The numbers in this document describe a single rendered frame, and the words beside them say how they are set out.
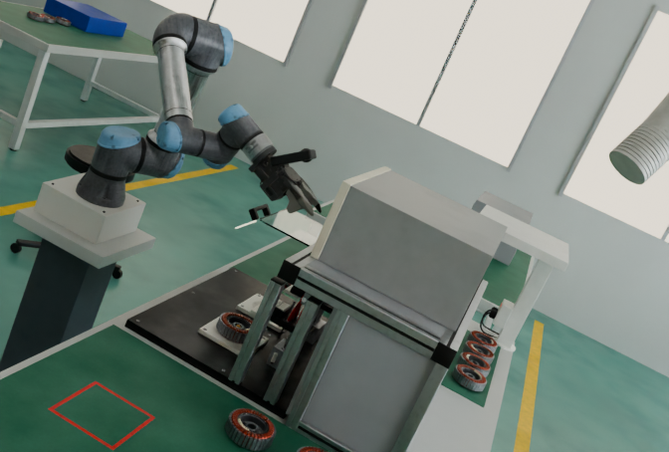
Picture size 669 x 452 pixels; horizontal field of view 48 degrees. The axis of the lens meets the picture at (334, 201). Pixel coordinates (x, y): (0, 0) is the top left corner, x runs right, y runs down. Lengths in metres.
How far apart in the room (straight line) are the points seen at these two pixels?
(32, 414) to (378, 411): 0.74
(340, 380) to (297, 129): 5.29
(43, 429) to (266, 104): 5.70
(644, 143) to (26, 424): 2.18
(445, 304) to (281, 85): 5.37
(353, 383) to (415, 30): 5.15
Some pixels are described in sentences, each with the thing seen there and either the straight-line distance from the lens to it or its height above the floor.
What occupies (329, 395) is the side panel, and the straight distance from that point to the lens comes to 1.83.
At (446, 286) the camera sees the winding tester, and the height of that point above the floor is 1.20.
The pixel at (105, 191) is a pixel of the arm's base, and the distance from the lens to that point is 2.44.
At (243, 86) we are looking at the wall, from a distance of 7.16.
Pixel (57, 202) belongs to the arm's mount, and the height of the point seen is 0.81.
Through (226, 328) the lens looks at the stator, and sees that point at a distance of 2.05.
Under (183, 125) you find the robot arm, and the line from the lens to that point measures 2.03.
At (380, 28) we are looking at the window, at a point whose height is 1.62.
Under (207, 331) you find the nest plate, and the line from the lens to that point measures 2.06.
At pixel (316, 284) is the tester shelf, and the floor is 1.10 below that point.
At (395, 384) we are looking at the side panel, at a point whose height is 0.97.
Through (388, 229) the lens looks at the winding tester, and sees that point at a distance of 1.79.
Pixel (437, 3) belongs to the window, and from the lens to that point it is 6.69.
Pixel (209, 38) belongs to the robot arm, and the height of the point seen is 1.45.
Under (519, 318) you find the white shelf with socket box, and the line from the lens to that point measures 3.03.
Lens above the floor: 1.70
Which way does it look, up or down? 14 degrees down
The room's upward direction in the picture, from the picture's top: 24 degrees clockwise
